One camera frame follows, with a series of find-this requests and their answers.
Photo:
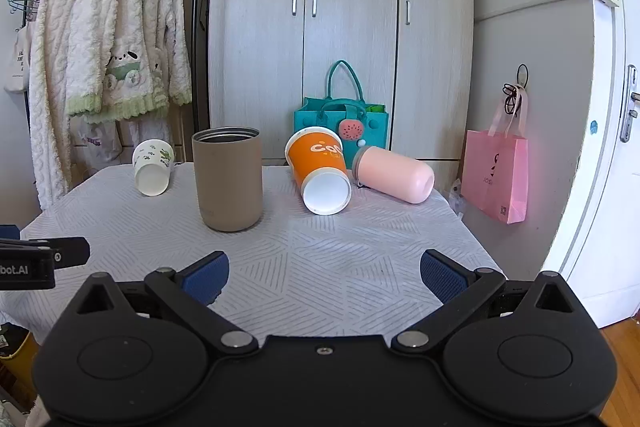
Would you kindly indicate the white patterned tablecloth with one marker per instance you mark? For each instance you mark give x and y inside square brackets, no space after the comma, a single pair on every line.
[320,257]

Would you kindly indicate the teal felt tote bag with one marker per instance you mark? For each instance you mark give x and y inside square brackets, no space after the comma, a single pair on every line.
[372,132]

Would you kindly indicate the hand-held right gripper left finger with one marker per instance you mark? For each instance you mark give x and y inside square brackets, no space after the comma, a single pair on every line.
[207,278]

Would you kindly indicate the white green-print paper cup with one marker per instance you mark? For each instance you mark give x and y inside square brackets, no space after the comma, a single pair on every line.
[151,172]

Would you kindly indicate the watermelon bag charm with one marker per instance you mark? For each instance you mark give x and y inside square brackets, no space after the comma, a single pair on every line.
[350,130]

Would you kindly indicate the yellow bin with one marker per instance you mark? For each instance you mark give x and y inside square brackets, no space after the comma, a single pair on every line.
[15,357]

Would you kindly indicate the white door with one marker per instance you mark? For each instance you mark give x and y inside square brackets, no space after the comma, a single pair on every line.
[600,132]

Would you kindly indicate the orange paper cup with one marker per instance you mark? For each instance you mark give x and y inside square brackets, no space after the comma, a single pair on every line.
[317,167]

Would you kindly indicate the white green-trim fleece jacket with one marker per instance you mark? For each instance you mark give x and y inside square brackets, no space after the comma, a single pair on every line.
[115,22]

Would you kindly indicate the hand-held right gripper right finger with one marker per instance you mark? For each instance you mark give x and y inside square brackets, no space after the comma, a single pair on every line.
[442,279]

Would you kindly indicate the white printed pants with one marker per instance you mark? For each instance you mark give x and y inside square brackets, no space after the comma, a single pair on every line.
[100,142]

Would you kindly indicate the white fleece robe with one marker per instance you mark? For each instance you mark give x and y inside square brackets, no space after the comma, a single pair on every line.
[47,82]

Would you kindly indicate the grey wooden wardrobe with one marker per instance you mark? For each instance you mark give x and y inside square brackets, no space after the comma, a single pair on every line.
[345,17]

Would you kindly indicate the tan metal tumbler cup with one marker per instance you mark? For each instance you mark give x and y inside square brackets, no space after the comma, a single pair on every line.
[229,182]

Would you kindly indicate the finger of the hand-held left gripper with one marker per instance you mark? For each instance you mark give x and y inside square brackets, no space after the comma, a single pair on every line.
[9,232]
[70,252]

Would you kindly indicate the pink plastic cup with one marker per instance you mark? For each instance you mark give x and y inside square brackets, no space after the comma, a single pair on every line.
[395,174]

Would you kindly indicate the white printed tote bag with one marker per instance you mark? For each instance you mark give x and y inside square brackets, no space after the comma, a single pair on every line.
[16,62]

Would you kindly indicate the clear plastic bag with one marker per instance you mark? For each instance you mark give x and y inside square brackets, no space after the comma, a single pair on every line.
[457,197]

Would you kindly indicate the pink paper shopping bag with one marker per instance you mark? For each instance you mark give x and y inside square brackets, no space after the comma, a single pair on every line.
[495,177]

